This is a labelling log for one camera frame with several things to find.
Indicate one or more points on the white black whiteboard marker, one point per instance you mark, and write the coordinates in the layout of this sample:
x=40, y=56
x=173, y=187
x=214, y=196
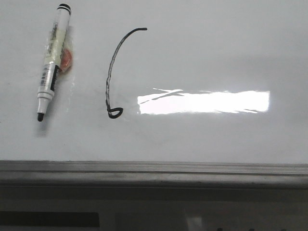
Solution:
x=53, y=59

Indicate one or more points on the white whiteboard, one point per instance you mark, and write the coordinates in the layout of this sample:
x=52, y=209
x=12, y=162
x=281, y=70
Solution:
x=222, y=81

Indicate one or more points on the grey aluminium whiteboard frame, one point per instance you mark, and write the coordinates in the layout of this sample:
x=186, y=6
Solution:
x=141, y=174

